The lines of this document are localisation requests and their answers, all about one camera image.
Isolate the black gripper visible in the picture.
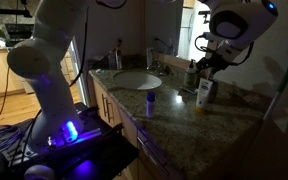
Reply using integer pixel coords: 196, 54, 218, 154
197, 49, 233, 81

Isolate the green soap pump bottle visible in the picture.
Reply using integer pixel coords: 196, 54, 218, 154
183, 59, 198, 88

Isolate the white lotion tube yellow cap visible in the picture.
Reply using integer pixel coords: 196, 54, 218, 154
195, 78, 214, 113

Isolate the white refrigerator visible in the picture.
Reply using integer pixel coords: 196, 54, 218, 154
178, 8, 196, 61

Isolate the chrome faucet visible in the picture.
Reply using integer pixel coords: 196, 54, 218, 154
152, 59, 173, 76

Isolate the green pole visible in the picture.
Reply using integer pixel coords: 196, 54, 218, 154
263, 39, 288, 122

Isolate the white bottle blue cap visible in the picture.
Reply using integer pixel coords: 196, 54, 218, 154
146, 91, 157, 119

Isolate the white oval sink basin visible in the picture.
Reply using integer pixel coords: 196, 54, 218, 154
113, 70, 163, 91

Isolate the bottle with orange cap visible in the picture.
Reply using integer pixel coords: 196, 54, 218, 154
115, 48, 123, 70

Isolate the clear plastic bottle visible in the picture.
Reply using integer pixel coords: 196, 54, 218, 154
108, 53, 117, 70

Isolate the light wood vanity cabinet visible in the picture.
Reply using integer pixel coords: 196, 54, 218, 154
89, 78, 185, 180

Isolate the black robot cart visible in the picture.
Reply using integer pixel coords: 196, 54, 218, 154
0, 102, 139, 180

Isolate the black kitchen appliance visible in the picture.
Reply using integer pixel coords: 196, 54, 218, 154
4, 23, 35, 42

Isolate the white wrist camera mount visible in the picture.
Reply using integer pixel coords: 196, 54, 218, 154
203, 32, 234, 63

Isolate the metal cabinet handle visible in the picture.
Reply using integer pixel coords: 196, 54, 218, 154
106, 99, 115, 124
101, 94, 108, 118

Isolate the black power cable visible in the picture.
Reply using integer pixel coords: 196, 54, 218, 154
68, 39, 123, 88

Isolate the bundle of coloured cables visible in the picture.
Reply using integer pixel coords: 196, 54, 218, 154
0, 124, 24, 158

